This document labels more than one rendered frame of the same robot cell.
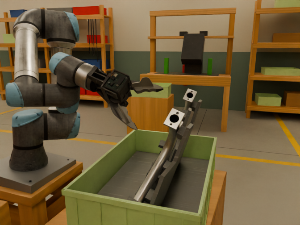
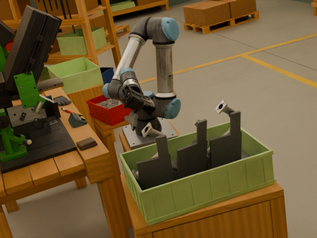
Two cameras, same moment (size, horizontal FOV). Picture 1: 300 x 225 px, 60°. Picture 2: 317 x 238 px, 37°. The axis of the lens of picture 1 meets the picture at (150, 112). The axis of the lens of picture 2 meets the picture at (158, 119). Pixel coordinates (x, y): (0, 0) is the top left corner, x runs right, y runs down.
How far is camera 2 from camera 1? 1.75 m
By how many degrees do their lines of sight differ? 57
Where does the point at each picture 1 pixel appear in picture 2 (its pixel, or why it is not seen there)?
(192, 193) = not seen: hidden behind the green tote
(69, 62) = (122, 77)
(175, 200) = not seen: hidden behind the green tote
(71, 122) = (165, 106)
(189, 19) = not seen: outside the picture
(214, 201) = (223, 203)
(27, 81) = (113, 83)
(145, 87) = (147, 103)
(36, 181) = (136, 145)
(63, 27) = (157, 33)
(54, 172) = (153, 141)
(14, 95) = (104, 92)
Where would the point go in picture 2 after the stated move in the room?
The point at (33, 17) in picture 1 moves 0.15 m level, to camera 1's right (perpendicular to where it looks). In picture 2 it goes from (139, 28) to (155, 29)
